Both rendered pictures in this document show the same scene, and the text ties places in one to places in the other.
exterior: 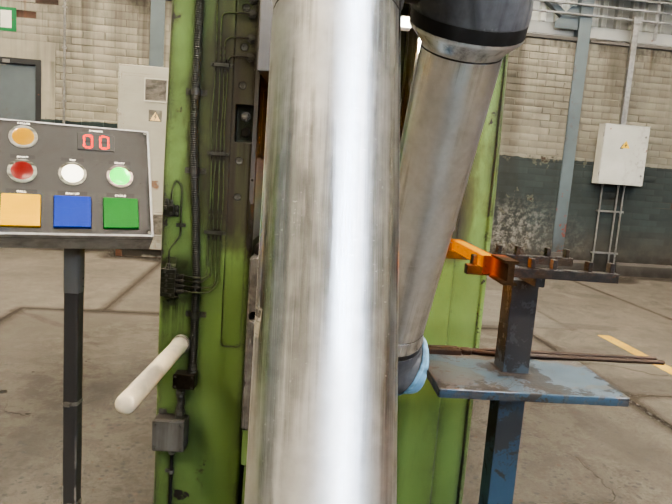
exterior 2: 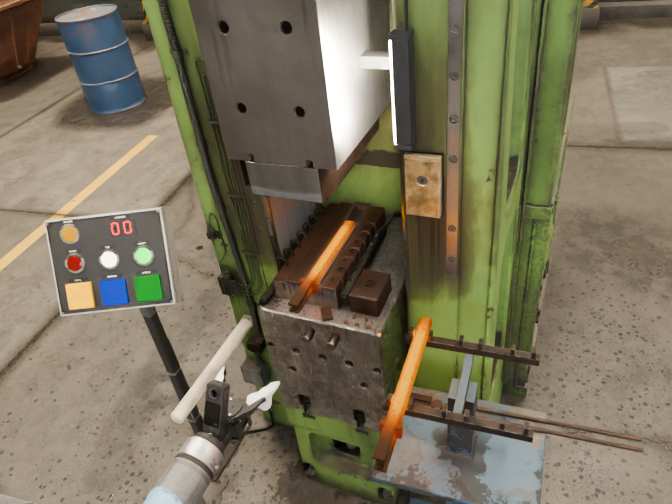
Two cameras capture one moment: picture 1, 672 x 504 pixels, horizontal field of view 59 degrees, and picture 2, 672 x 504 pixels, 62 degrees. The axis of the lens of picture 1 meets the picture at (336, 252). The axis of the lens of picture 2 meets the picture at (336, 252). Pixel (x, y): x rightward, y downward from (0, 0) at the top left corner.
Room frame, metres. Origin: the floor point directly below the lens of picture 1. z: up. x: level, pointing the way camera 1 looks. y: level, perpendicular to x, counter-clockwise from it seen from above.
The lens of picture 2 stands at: (0.46, -0.58, 1.99)
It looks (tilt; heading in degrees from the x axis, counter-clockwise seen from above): 37 degrees down; 28
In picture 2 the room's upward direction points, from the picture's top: 8 degrees counter-clockwise
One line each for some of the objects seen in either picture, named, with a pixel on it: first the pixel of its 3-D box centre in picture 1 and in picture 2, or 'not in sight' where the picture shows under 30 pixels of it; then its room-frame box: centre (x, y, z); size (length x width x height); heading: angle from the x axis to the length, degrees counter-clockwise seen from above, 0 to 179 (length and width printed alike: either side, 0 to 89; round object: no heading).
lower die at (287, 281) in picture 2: not in sight; (333, 248); (1.70, 0.08, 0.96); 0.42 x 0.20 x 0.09; 0
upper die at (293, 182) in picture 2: not in sight; (318, 143); (1.70, 0.08, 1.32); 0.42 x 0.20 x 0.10; 0
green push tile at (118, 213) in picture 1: (120, 214); (149, 288); (1.33, 0.49, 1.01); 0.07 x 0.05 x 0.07; 115
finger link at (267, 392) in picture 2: not in sight; (265, 400); (1.11, -0.01, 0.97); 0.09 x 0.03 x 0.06; 144
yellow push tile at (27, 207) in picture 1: (20, 211); (80, 295); (1.25, 0.67, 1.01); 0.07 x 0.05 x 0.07; 115
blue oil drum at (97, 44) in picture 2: not in sight; (103, 59); (4.59, 3.85, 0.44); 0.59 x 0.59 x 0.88
